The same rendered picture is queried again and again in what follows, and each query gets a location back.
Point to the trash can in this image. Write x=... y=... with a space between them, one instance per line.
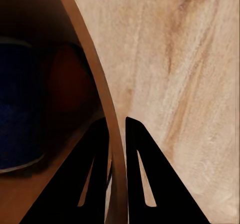
x=52 y=26

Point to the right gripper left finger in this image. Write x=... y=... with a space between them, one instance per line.
x=57 y=203

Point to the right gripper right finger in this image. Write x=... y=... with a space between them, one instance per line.
x=174 y=203

